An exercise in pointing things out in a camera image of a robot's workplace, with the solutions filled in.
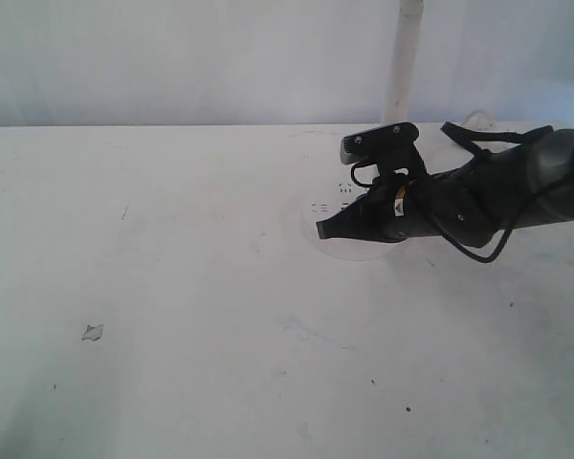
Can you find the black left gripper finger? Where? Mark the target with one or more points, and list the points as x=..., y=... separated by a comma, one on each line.
x=354, y=222

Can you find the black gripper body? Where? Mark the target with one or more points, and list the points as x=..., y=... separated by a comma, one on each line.
x=468, y=205

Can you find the white desk lamp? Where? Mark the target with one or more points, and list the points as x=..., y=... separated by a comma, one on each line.
x=330, y=195

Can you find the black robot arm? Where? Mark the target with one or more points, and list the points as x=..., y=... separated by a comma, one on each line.
x=512, y=181

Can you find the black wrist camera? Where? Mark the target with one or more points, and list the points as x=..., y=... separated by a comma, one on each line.
x=390, y=147

